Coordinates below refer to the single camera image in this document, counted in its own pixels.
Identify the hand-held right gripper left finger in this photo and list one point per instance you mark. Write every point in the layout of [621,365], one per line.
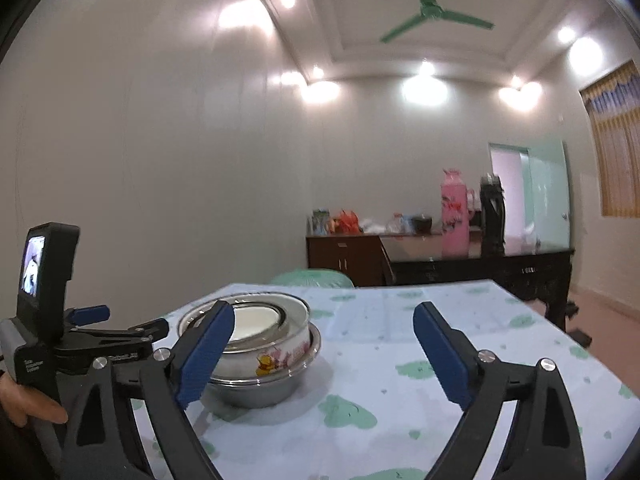
[205,355]

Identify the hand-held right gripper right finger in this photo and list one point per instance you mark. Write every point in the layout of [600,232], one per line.
[445,355]

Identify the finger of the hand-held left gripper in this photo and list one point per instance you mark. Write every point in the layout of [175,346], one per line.
[90,314]
[115,340]

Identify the printed white enamel bowl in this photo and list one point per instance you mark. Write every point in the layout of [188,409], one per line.
[250,362]

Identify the stained white enamel bowl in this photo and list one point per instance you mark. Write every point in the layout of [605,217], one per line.
[255,322]

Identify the large steel bowl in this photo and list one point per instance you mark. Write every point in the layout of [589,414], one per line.
[270,390]

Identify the person's left hand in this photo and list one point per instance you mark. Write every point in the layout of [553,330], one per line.
[30,405]

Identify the blue printed tablecloth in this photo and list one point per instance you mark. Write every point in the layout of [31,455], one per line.
[390,410]

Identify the dark wooden desk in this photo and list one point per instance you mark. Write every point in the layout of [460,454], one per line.
[475,270]

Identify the green plastic stool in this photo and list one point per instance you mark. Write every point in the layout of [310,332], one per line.
[310,278]

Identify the black rice cooker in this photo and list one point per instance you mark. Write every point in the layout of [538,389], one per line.
[422,224]

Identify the pink thermos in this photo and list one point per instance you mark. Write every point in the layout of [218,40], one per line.
[455,220]

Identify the brown wooden sideboard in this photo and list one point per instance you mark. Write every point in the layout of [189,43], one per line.
[345,260]

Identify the white jar with red lid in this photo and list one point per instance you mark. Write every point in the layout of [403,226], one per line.
[397,222]

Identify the black thermos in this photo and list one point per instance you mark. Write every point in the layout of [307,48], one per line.
[492,220]

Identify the white plastic bag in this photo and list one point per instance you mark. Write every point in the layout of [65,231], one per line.
[374,226]

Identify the orange plastic bag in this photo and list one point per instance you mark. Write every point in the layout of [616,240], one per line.
[348,222]

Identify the printed box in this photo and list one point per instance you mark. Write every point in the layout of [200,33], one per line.
[321,222]

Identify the green glass door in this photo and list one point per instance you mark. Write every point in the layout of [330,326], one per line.
[547,195]

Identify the window with patterned curtain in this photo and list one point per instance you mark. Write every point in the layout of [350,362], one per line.
[617,145]

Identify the green ceiling fan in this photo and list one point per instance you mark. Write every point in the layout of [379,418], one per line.
[430,10]

